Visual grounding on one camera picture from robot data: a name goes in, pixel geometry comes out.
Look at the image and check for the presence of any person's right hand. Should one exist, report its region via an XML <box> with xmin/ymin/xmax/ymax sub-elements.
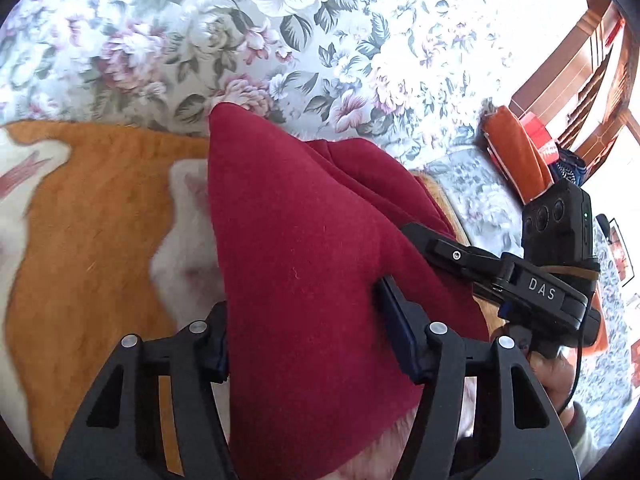
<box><xmin>527</xmin><ymin>352</ymin><xmax>575</xmax><ymax>428</ymax></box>

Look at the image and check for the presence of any wooden chair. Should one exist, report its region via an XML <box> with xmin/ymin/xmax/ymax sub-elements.
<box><xmin>509</xmin><ymin>0</ymin><xmax>639</xmax><ymax>177</ymax></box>

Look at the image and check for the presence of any floral bed quilt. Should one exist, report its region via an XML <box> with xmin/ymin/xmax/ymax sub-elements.
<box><xmin>0</xmin><ymin>0</ymin><xmax>640</xmax><ymax>441</ymax></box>

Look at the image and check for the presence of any orange folded cloth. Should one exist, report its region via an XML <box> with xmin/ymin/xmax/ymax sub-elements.
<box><xmin>482</xmin><ymin>106</ymin><xmax>608</xmax><ymax>356</ymax></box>

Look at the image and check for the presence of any red packet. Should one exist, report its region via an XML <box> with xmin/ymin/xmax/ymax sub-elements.
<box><xmin>521</xmin><ymin>112</ymin><xmax>560</xmax><ymax>165</ymax></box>

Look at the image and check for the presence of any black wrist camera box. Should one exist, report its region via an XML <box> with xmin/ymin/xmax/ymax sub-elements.
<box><xmin>521</xmin><ymin>179</ymin><xmax>600</xmax><ymax>296</ymax></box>

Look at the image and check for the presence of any dark blue patterned cloth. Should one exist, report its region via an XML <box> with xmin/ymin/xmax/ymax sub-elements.
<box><xmin>549</xmin><ymin>148</ymin><xmax>587</xmax><ymax>188</ymax></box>

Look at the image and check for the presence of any fleece flower blanket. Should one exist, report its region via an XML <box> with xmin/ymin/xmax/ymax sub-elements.
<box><xmin>1</xmin><ymin>122</ymin><xmax>461</xmax><ymax>471</ymax></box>

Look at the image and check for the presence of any dark red sweater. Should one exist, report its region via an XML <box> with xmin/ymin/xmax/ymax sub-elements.
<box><xmin>208</xmin><ymin>103</ymin><xmax>488</xmax><ymax>479</ymax></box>

